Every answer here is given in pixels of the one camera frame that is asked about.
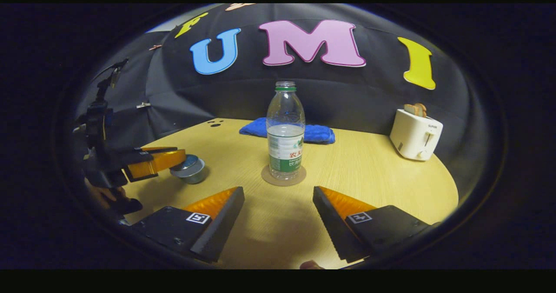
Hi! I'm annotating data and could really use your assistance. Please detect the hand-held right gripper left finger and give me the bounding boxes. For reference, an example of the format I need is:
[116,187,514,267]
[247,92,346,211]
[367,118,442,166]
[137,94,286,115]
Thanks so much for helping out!
[129,186,245,263]

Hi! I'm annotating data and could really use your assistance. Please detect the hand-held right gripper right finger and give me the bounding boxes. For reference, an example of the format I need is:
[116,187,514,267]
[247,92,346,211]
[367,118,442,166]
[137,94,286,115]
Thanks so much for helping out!
[312,186,433,263]

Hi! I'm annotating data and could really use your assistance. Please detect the blue teacup lid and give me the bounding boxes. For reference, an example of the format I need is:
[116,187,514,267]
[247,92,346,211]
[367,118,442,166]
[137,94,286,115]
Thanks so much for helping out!
[169,154,200,172]

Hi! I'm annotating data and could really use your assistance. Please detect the round brown coaster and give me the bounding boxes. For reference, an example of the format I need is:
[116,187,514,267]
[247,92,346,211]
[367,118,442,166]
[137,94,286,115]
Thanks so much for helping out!
[261,164,307,186]

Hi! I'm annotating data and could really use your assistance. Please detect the clear plastic water bottle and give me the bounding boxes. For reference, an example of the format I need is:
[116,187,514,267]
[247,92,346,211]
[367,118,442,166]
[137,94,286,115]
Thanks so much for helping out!
[266,81,306,180]

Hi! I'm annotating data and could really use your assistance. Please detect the black tripod stand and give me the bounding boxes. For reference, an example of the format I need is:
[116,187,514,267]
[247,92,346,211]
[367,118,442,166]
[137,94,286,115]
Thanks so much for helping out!
[96,58,129,103]

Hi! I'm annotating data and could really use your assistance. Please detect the blue towel cloth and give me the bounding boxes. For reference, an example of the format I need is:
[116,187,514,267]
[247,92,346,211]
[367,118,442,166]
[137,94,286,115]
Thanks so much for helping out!
[239,117,336,144]

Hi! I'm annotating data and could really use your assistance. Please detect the white toaster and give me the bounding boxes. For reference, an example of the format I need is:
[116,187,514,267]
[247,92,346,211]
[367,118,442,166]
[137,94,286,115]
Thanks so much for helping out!
[389,108,444,161]

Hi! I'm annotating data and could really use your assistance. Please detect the black backdrop cloth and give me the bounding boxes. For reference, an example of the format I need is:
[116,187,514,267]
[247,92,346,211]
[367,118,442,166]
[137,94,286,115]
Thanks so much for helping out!
[76,4,483,198]

